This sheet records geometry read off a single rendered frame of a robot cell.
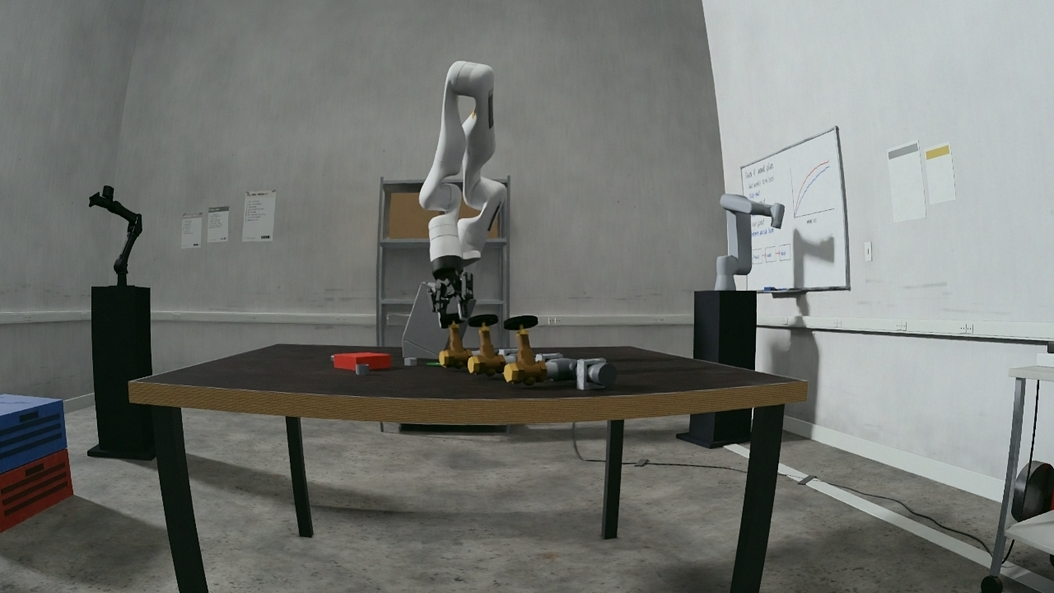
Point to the red rectangular block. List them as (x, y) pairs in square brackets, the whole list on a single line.
[(349, 361)]

